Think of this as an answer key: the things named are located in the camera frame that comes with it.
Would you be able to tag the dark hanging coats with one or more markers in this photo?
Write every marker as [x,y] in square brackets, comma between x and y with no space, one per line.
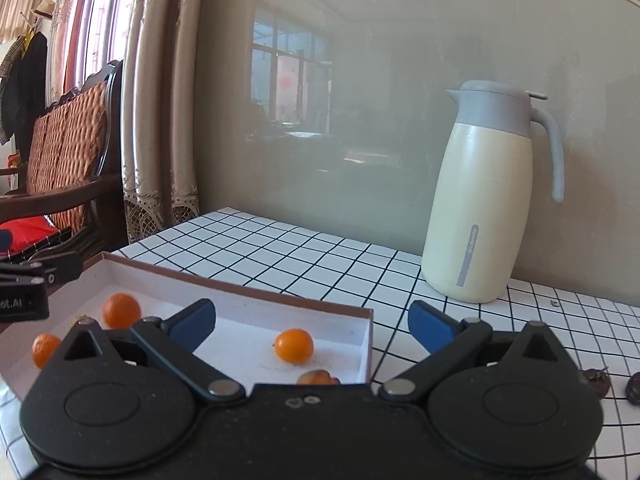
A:
[25,90]

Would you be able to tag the straw hat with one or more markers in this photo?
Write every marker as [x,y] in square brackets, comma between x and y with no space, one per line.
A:
[44,9]

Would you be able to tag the window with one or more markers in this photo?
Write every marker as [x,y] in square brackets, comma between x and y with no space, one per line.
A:
[102,20]

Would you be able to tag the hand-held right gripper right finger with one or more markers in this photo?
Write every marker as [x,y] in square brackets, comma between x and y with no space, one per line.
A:
[430,325]

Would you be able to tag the black grid white tablecloth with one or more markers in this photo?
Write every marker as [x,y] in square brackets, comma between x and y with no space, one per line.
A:
[325,270]

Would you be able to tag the red cloth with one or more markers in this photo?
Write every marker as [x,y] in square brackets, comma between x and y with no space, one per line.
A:
[30,235]

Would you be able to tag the cream thermos jug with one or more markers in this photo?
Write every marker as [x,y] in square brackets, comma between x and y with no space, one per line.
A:
[480,200]

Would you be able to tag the wooden sofa with orange cushions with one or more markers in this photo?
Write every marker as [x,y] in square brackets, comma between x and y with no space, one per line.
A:
[70,150]

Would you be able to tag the brown dried persimmon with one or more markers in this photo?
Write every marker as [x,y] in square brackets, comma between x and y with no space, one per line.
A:
[318,378]

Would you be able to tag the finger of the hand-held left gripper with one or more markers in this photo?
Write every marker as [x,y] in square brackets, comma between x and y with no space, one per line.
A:
[60,266]

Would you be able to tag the beige lace curtain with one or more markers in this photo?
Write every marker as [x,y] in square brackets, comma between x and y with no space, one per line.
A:
[160,110]

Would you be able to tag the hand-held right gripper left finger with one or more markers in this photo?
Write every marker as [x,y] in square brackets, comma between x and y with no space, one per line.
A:
[193,323]

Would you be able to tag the small orange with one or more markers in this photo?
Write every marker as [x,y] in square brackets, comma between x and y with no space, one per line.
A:
[294,345]
[45,350]
[121,311]

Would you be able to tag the brown cardboard box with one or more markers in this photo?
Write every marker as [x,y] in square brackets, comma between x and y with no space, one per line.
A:
[240,322]

